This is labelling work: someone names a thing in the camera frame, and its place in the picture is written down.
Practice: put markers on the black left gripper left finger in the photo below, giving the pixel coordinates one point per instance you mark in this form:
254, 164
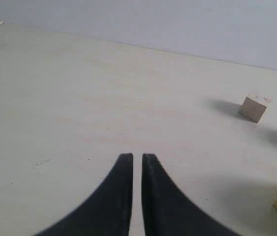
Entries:
107, 211

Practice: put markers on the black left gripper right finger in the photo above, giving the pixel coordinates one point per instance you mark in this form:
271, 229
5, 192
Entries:
167, 211

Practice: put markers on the small wooden cube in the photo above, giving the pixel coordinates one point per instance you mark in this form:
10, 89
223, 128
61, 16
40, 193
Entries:
254, 106

